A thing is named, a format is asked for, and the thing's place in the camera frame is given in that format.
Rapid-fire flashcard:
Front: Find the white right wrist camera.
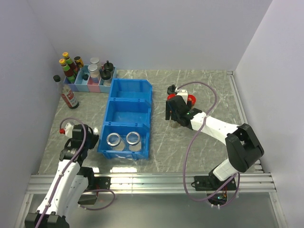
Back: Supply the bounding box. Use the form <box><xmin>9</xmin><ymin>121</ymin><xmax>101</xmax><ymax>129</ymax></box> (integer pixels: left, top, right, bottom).
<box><xmin>175</xmin><ymin>88</ymin><xmax>188</xmax><ymax>103</ymax></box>

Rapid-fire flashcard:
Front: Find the black knob jar tray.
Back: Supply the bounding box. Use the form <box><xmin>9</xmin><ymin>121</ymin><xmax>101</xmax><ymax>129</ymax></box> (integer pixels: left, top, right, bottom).
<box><xmin>103</xmin><ymin>60</ymin><xmax>114</xmax><ymax>72</ymax></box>
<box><xmin>101</xmin><ymin>68</ymin><xmax>112</xmax><ymax>86</ymax></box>

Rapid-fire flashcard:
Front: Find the small silver-lid glass jar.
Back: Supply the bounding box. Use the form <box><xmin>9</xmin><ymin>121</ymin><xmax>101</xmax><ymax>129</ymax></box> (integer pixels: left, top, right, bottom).
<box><xmin>106</xmin><ymin>133</ymin><xmax>125</xmax><ymax>151</ymax></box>

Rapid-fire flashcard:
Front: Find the green-neck sauce bottle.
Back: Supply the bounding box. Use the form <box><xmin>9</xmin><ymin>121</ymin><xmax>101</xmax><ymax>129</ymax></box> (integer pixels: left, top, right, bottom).
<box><xmin>59</xmin><ymin>58</ymin><xmax>76</xmax><ymax>84</ymax></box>
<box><xmin>62</xmin><ymin>52</ymin><xmax>79</xmax><ymax>75</ymax></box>

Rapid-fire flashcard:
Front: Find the small black item in tray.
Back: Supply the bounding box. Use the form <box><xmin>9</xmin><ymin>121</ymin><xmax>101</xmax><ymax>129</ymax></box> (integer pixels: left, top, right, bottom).
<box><xmin>82</xmin><ymin>74</ymin><xmax>89</xmax><ymax>81</ymax></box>

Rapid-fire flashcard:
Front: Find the green-neck sauce bottle front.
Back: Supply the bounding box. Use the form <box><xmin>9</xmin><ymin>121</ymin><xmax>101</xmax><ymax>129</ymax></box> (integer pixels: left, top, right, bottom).
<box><xmin>59</xmin><ymin>58</ymin><xmax>76</xmax><ymax>84</ymax></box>

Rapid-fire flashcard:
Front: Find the large silver-lid glass jar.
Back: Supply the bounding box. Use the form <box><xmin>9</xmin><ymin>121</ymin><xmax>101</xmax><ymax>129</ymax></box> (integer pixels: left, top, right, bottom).
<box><xmin>126</xmin><ymin>131</ymin><xmax>142</xmax><ymax>152</ymax></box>

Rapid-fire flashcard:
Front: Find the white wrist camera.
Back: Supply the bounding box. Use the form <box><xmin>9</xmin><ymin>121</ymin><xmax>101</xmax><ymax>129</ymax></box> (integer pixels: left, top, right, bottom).
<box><xmin>59</xmin><ymin>122</ymin><xmax>75</xmax><ymax>138</ymax></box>
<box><xmin>175</xmin><ymin>88</ymin><xmax>188</xmax><ymax>103</ymax></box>

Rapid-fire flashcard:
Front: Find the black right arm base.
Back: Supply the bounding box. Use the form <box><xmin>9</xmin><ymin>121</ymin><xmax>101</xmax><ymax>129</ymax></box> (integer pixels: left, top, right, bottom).
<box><xmin>191</xmin><ymin>175</ymin><xmax>240</xmax><ymax>209</ymax></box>

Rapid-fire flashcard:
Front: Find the black knob jar front tray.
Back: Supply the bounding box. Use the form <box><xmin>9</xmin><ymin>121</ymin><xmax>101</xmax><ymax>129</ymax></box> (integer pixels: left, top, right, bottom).
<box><xmin>101</xmin><ymin>68</ymin><xmax>112</xmax><ymax>86</ymax></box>

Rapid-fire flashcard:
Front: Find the red-lid sauce jar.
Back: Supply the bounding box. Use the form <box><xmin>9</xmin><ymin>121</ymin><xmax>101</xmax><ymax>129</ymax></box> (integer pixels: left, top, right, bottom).
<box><xmin>167</xmin><ymin>94</ymin><xmax>176</xmax><ymax>100</ymax></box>
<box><xmin>187</xmin><ymin>94</ymin><xmax>196</xmax><ymax>107</ymax></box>

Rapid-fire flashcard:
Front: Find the blue three-compartment plastic bin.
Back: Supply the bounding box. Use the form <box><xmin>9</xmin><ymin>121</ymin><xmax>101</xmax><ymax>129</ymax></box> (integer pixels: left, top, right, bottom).
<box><xmin>97</xmin><ymin>78</ymin><xmax>152</xmax><ymax>160</ymax></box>

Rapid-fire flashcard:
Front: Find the black knob jar back tray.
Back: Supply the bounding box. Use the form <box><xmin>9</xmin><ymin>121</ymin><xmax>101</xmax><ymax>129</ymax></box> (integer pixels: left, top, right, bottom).
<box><xmin>103</xmin><ymin>60</ymin><xmax>114</xmax><ymax>72</ymax></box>

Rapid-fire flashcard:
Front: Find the silver-lid jar front tray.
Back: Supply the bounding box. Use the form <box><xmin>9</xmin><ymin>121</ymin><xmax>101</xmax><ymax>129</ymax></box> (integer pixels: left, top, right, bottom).
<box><xmin>88</xmin><ymin>64</ymin><xmax>101</xmax><ymax>84</ymax></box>

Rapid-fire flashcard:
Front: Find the silver-lid jar tray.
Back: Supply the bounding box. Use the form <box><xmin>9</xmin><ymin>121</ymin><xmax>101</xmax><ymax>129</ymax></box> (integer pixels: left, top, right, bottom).
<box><xmin>88</xmin><ymin>64</ymin><xmax>101</xmax><ymax>84</ymax></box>
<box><xmin>90</xmin><ymin>57</ymin><xmax>102</xmax><ymax>71</ymax></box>

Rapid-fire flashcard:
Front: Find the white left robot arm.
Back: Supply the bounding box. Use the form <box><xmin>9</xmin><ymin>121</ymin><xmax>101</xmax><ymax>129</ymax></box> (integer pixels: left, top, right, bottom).
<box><xmin>24</xmin><ymin>123</ymin><xmax>99</xmax><ymax>228</ymax></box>

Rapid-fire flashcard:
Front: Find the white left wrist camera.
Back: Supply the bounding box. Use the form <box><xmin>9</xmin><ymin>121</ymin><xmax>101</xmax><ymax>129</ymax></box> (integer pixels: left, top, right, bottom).
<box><xmin>59</xmin><ymin>122</ymin><xmax>75</xmax><ymax>138</ymax></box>

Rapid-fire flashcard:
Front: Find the black knob-lid glass jar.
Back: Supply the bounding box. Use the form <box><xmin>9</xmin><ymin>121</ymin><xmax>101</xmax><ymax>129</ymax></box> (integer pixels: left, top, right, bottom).
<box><xmin>170</xmin><ymin>121</ymin><xmax>181</xmax><ymax>128</ymax></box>

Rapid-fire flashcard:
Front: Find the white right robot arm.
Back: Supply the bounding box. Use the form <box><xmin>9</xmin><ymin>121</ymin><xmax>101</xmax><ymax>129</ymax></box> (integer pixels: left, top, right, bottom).
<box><xmin>166</xmin><ymin>95</ymin><xmax>264</xmax><ymax>190</ymax></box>

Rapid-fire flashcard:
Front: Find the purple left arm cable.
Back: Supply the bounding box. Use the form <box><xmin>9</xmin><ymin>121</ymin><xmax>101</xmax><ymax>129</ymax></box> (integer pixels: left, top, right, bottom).
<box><xmin>34</xmin><ymin>117</ymin><xmax>116</xmax><ymax>228</ymax></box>

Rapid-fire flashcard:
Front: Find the green-neck sauce bottle back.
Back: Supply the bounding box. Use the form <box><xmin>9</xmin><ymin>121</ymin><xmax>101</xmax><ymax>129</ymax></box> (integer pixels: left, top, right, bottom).
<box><xmin>62</xmin><ymin>52</ymin><xmax>79</xmax><ymax>75</ymax></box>

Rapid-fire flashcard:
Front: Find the clear bottle red label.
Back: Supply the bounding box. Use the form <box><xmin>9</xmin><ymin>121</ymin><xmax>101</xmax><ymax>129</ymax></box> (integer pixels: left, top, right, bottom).
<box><xmin>53</xmin><ymin>75</ymin><xmax>79</xmax><ymax>109</ymax></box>

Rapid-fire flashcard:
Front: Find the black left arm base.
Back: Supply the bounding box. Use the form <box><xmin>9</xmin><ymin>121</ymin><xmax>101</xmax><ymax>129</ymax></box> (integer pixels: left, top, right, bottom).
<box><xmin>78</xmin><ymin>176</ymin><xmax>111</xmax><ymax>205</ymax></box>

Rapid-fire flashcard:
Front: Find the pastel compartment organizer tray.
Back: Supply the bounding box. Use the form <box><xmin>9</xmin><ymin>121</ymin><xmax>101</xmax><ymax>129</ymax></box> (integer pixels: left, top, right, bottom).
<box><xmin>64</xmin><ymin>65</ymin><xmax>111</xmax><ymax>93</ymax></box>

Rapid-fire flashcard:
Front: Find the silver-lid jar back tray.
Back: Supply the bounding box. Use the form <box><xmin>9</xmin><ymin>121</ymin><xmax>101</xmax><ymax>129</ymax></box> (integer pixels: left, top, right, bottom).
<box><xmin>90</xmin><ymin>57</ymin><xmax>102</xmax><ymax>71</ymax></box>

